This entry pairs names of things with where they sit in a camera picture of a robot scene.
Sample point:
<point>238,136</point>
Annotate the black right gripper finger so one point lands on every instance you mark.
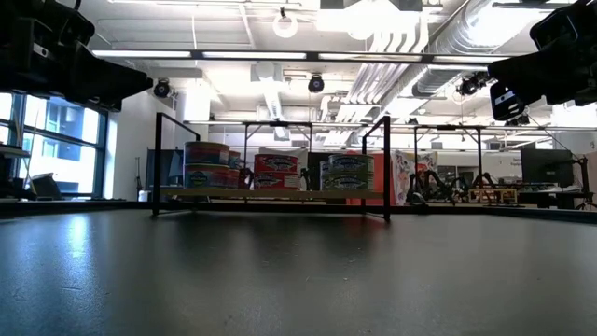
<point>522,70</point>

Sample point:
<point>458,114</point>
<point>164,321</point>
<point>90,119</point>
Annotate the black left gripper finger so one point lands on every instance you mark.
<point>102,81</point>

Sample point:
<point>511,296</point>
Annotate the red-labelled tuna can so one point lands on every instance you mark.
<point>275,181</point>
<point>276,163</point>

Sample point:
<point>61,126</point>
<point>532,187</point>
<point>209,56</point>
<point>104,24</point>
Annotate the green-labelled can silver lid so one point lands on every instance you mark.
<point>324,167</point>
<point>351,163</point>

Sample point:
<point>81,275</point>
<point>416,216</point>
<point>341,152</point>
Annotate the green-labelled can gold lid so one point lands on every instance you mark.
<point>349,181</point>
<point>324,182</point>

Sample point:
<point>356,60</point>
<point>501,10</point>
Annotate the black box with label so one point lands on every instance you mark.
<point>506,100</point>

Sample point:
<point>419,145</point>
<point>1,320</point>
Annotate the LED light strip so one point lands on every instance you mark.
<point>464,59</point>
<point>140,53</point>
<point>368,56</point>
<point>254,55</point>

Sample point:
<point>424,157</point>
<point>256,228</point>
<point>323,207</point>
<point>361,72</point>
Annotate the large window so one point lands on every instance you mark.
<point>60,140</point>

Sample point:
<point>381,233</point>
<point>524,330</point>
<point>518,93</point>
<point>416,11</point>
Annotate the dark monitor screen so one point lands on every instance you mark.
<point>545,165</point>
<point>163,168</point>

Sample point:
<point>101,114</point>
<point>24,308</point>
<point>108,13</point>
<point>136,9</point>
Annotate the black tripod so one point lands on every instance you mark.
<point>583,182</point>

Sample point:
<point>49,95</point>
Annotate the wooden rack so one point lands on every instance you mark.
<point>492,195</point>

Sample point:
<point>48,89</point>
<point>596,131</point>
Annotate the black background robot arms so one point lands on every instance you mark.
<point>434,186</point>

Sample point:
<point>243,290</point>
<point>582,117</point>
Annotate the colourful printed fabric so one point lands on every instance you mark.
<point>406,170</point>

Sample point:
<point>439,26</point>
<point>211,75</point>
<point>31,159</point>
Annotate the red panel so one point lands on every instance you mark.
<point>380,179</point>

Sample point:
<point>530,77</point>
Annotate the black table mat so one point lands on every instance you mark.
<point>298,280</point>

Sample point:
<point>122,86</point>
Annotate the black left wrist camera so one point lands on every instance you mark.
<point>51,25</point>

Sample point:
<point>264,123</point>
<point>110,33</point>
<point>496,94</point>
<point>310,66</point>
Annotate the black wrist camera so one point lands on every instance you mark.
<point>51,25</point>
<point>564,25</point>

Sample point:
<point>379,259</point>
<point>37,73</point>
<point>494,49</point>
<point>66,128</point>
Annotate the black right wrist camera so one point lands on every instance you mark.
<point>564,25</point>

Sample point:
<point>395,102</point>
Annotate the black ceiling camera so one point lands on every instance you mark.
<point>471,84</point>
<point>315,84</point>
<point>162,88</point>

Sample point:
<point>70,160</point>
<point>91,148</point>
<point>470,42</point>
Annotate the silver ventilation duct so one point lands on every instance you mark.
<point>471,32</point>

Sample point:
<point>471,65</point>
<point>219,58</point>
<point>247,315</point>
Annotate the black metal rig frame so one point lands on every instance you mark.
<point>448,127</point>
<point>277,124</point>

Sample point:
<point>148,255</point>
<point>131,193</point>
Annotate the black aluminium table frame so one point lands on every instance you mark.
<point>513,211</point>

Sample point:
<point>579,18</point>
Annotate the wooden shelf with black frame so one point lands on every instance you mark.
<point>280,192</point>

